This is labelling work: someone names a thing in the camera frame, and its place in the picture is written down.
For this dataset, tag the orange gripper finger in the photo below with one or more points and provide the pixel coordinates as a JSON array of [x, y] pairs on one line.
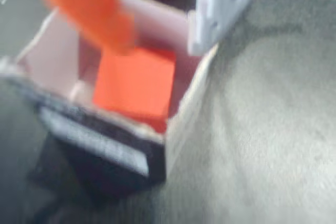
[[94, 6]]

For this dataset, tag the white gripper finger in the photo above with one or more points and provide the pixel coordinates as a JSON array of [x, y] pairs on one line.
[[215, 6]]

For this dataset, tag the red cube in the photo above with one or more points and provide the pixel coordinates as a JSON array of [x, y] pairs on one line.
[[134, 87]]

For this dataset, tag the white cardboard box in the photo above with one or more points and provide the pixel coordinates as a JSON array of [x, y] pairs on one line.
[[57, 58]]

